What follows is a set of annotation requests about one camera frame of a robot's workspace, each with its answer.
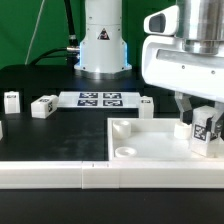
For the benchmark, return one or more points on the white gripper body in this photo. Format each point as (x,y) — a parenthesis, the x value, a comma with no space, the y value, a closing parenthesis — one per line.
(166,65)

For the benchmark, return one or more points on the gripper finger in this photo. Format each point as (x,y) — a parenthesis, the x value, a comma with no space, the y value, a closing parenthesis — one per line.
(214,124)
(184,106)

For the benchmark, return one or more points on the white square tabletop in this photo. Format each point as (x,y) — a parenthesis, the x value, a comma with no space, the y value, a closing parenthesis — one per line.
(154,140)

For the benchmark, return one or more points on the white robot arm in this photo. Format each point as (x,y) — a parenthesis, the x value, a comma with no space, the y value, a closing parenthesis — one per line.
(198,23)

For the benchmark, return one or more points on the white fiducial marker sheet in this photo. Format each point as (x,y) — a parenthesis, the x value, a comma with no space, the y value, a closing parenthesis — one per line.
(74,99)

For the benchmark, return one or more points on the white front obstacle wall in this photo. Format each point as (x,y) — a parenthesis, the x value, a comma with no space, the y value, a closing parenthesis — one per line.
(96,175)

